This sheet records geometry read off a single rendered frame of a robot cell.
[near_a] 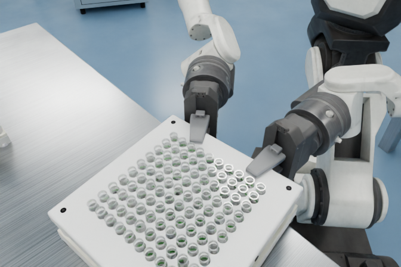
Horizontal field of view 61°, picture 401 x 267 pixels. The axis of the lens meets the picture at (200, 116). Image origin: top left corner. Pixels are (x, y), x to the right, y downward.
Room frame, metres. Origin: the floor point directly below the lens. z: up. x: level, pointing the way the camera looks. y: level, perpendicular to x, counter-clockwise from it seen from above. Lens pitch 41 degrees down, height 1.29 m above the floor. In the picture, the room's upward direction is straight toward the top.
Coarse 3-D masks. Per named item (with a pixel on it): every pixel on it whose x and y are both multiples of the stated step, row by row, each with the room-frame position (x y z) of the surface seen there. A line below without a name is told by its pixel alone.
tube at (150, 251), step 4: (148, 248) 0.20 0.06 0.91; (152, 248) 0.19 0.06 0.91; (144, 252) 0.19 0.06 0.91; (148, 252) 0.20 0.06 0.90; (152, 252) 0.20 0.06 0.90; (144, 256) 0.19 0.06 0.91; (148, 256) 0.20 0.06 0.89; (152, 256) 0.19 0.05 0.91; (148, 260) 0.18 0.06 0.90; (152, 260) 0.19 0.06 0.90
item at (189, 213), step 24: (168, 168) 0.32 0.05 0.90; (192, 168) 0.31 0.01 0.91; (120, 192) 0.28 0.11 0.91; (144, 192) 0.27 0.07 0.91; (168, 192) 0.27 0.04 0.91; (192, 192) 0.28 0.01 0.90; (240, 192) 0.27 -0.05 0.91; (120, 216) 0.24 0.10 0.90; (168, 216) 0.24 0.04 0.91; (192, 216) 0.24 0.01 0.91; (216, 216) 0.24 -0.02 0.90
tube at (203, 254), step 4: (200, 252) 0.19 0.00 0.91; (204, 252) 0.19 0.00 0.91; (200, 256) 0.19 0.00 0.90; (204, 256) 0.19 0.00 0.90; (208, 256) 0.19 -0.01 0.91; (200, 260) 0.18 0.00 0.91; (204, 260) 0.19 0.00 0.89; (208, 260) 0.18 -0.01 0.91; (200, 264) 0.18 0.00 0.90; (204, 264) 0.18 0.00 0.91; (208, 264) 0.18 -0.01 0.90
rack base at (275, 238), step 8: (296, 208) 0.28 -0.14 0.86; (288, 216) 0.27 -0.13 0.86; (288, 224) 0.27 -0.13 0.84; (280, 232) 0.25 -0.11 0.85; (64, 240) 0.24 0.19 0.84; (272, 240) 0.23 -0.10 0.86; (72, 248) 0.23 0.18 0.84; (272, 248) 0.23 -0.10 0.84; (80, 256) 0.22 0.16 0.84; (264, 256) 0.21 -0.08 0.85; (88, 264) 0.21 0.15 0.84; (256, 264) 0.20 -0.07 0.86
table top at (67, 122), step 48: (0, 48) 0.79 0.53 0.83; (48, 48) 0.79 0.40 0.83; (0, 96) 0.59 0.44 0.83; (48, 96) 0.59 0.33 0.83; (96, 96) 0.59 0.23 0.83; (48, 144) 0.44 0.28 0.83; (96, 144) 0.44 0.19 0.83; (0, 192) 0.33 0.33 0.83; (48, 192) 0.33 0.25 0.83; (0, 240) 0.25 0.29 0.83; (48, 240) 0.25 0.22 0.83; (288, 240) 0.25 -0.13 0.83
